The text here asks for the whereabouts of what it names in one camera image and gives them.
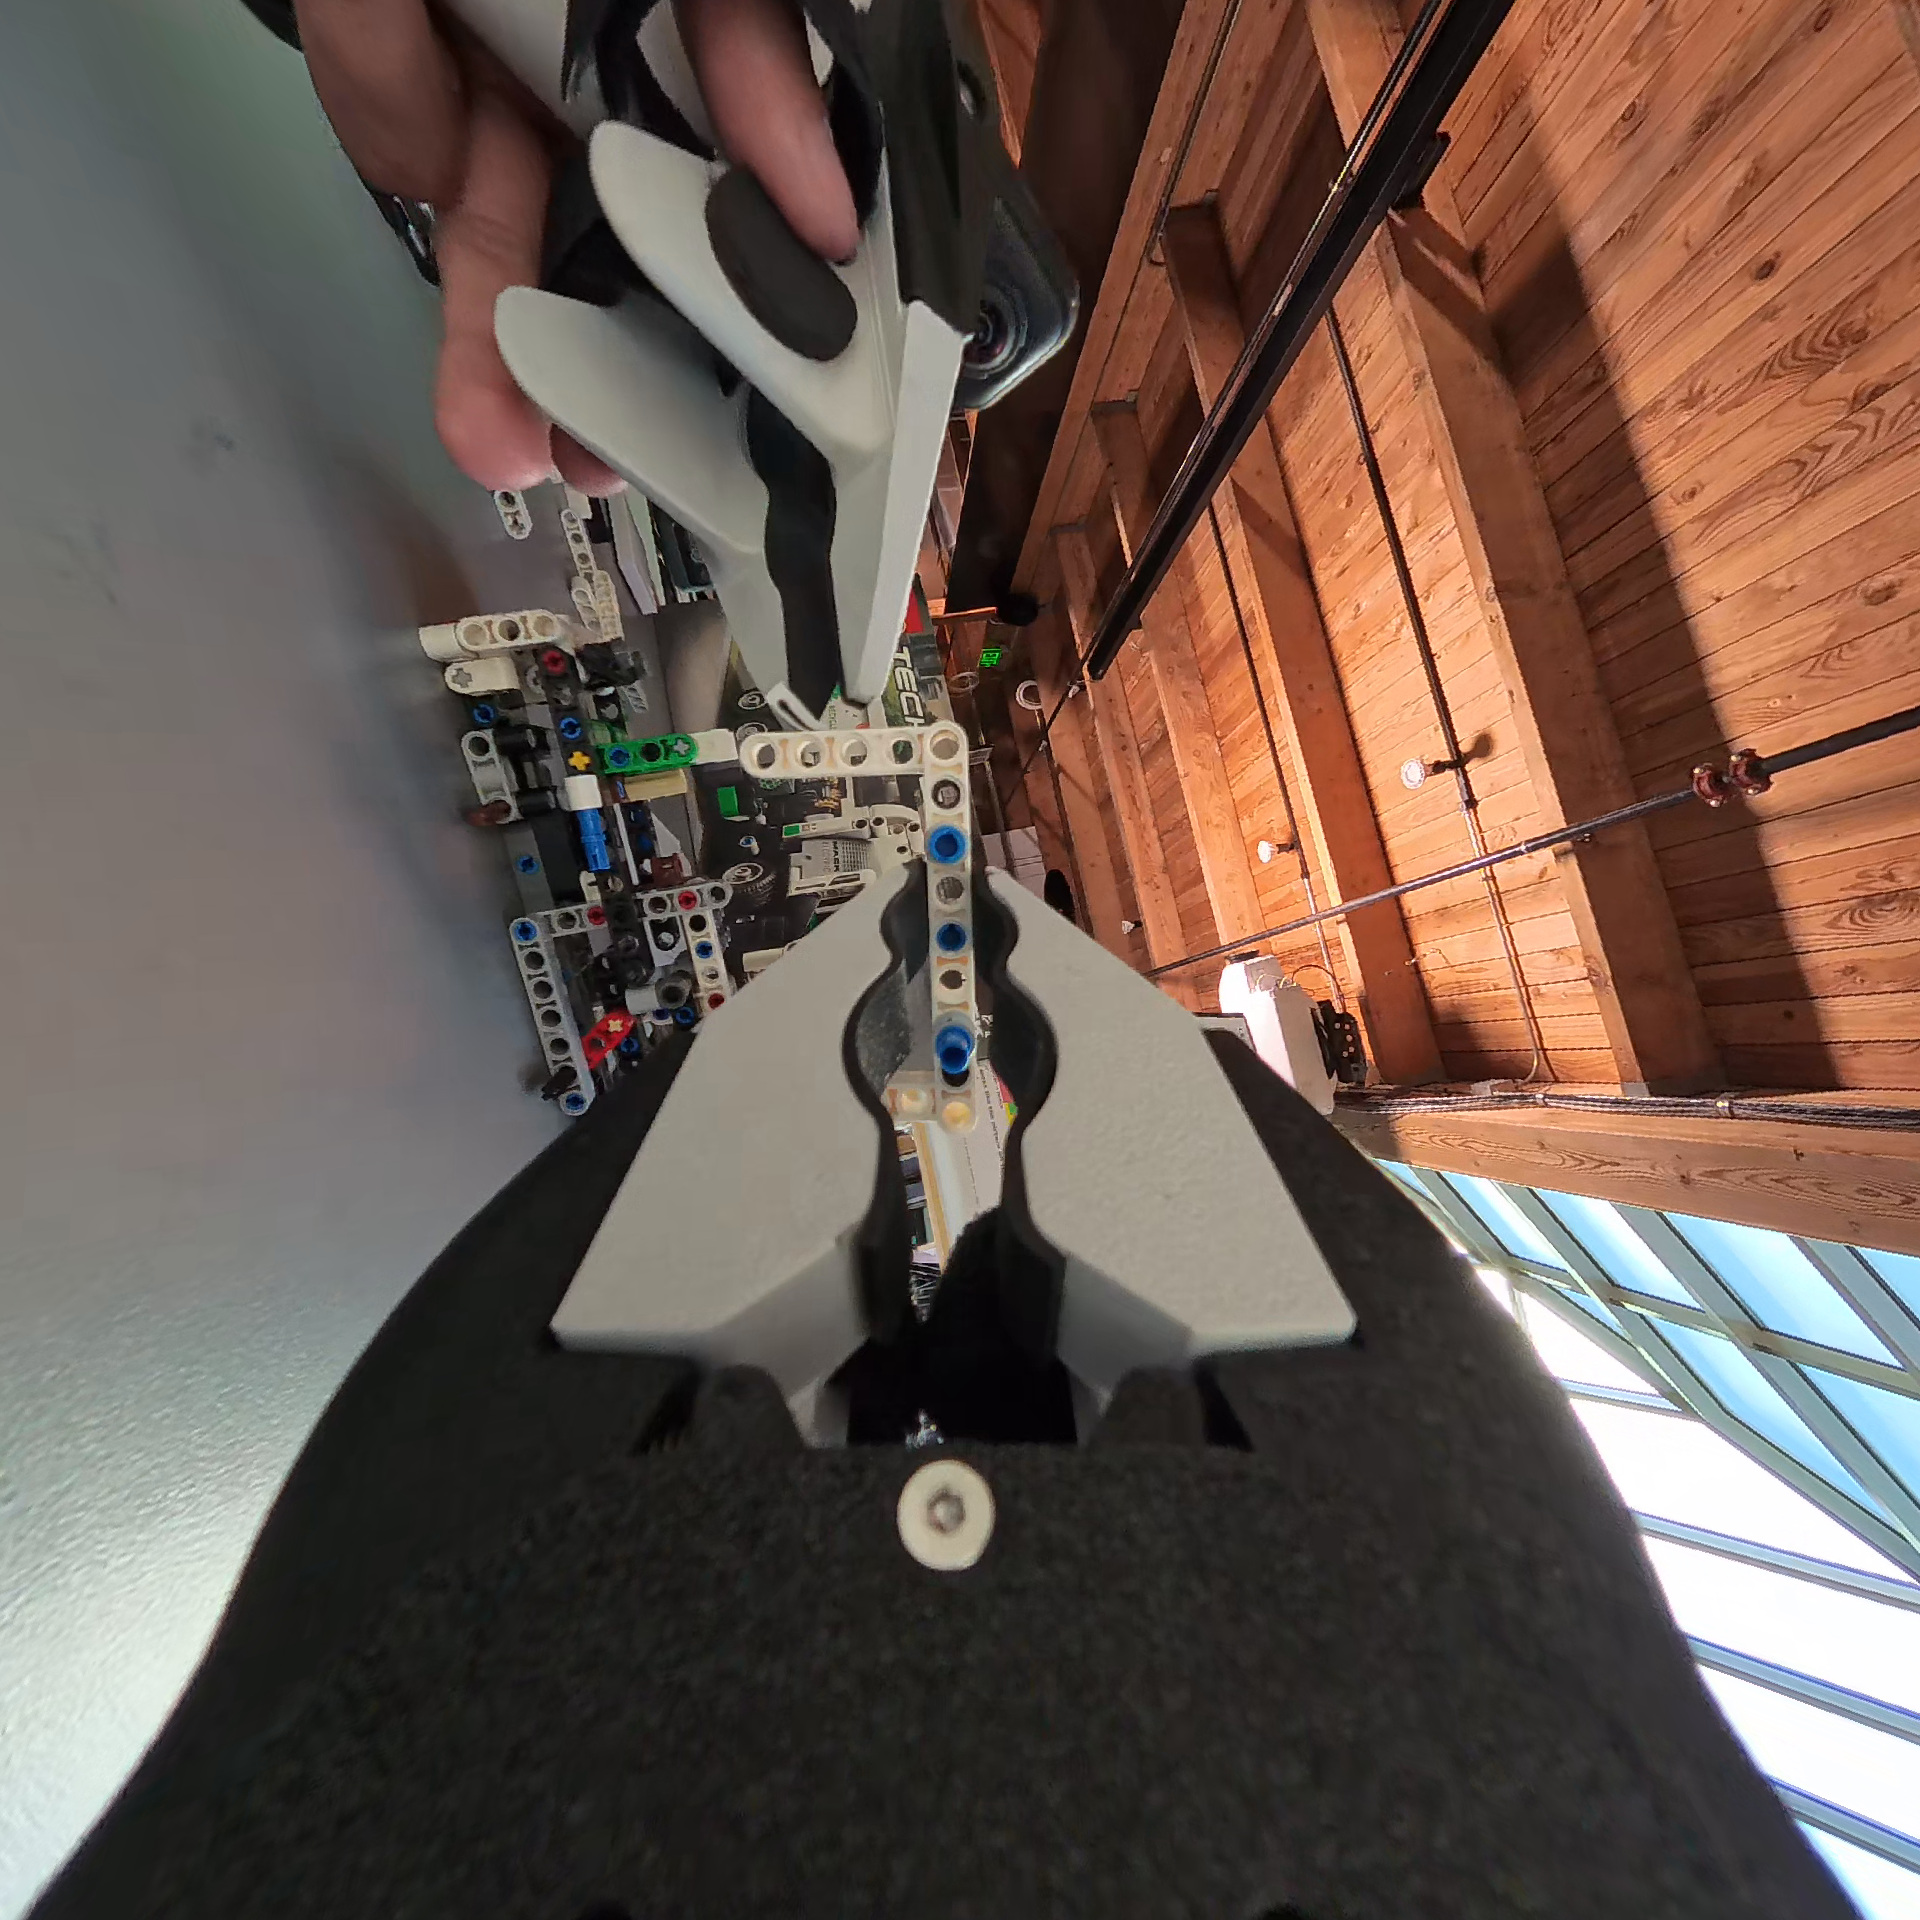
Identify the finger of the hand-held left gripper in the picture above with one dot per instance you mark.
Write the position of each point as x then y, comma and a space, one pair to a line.
886, 436
630, 405

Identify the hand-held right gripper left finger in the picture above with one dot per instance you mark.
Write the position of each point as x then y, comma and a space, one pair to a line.
721, 1172

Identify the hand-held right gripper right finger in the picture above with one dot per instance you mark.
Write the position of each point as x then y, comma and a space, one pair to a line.
1171, 1186

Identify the white L-shaped lego beam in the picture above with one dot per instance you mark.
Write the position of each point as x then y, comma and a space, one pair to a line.
948, 886

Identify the pile of loose lego pieces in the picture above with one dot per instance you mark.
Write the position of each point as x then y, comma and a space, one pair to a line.
547, 975

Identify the person's left hand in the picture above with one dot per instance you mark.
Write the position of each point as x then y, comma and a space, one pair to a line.
481, 226

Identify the black ceiling track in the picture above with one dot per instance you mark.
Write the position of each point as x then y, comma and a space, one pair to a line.
1291, 301

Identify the dark metal pipe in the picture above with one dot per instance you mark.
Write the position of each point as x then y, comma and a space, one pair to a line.
1576, 834

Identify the skylight window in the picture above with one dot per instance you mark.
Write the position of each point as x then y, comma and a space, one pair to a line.
1769, 1470

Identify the white wall device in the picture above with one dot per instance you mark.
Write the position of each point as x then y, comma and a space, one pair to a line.
1276, 1028

